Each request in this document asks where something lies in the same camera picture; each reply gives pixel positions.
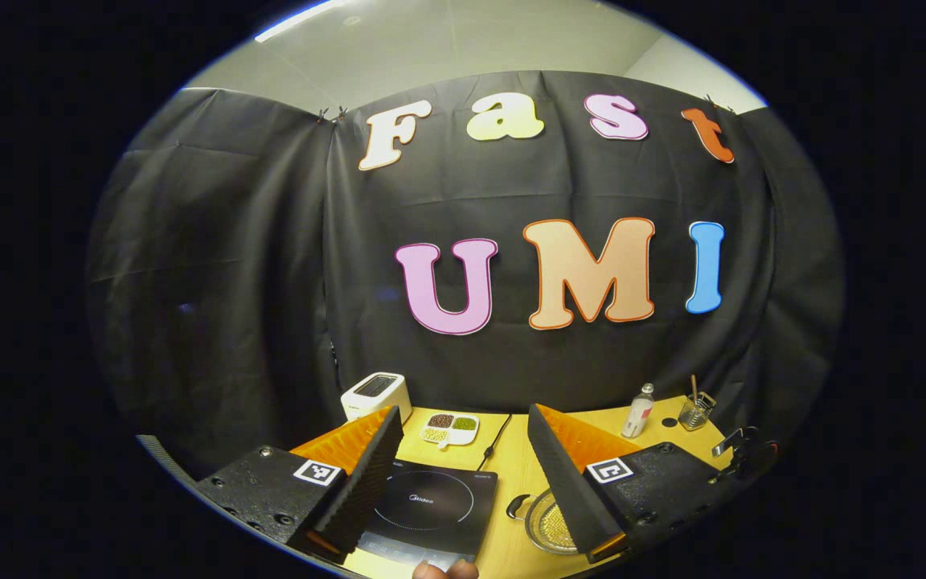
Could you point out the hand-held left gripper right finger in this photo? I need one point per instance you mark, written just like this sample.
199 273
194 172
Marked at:
567 490

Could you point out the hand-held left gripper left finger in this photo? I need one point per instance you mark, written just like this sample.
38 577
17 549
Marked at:
366 482

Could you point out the black induction cooktop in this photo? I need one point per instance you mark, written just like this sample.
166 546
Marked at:
431 507

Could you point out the large pile of yellow soybeans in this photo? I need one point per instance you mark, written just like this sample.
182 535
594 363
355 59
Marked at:
555 527

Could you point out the glass jar with stick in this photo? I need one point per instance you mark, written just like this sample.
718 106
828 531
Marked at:
696 412

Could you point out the small pile of yellow soybeans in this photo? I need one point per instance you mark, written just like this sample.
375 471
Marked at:
435 435

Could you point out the white toaster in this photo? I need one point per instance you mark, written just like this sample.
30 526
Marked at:
374 396

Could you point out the white divided dish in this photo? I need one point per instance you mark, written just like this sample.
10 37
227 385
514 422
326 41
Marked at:
448 438

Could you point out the pile of red beans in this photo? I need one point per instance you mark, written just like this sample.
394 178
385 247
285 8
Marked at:
440 420

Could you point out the small clear bottle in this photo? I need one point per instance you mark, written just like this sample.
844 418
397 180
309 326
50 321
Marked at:
637 414

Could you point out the pile of green mung beans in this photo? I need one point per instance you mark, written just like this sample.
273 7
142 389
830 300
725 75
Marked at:
465 423

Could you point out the black backdrop cloth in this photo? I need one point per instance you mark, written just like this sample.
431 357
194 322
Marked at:
270 241

